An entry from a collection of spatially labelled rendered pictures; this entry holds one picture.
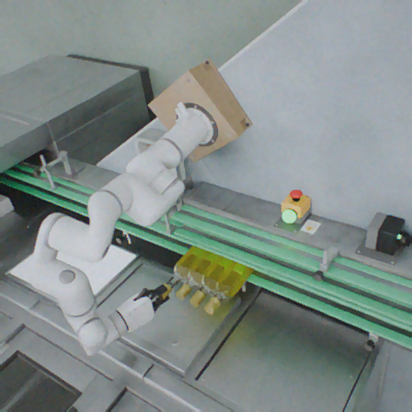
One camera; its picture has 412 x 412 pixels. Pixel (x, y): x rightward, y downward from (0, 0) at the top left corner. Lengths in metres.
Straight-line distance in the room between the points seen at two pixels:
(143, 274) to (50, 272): 0.69
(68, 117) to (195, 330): 1.26
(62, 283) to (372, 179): 0.89
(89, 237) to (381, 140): 0.80
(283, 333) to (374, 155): 0.65
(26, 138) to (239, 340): 1.30
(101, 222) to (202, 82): 0.56
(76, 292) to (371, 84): 0.89
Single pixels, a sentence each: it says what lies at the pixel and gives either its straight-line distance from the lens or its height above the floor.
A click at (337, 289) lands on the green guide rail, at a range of 1.46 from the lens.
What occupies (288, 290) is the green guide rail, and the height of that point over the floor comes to 0.94.
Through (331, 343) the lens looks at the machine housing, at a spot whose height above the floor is 0.97.
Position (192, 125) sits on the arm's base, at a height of 0.90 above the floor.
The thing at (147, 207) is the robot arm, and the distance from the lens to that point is 1.21.
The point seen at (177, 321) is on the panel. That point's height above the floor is 1.17.
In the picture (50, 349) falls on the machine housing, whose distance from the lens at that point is 1.77.
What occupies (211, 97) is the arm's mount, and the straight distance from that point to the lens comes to 1.43.
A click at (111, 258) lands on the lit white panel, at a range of 1.93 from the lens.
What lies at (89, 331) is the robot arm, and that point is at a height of 1.45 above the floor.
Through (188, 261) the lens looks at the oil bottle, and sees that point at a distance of 1.61.
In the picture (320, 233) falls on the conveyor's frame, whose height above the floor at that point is 0.83.
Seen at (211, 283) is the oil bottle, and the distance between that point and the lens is 1.54.
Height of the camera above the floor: 1.89
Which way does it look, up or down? 38 degrees down
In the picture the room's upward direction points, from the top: 135 degrees counter-clockwise
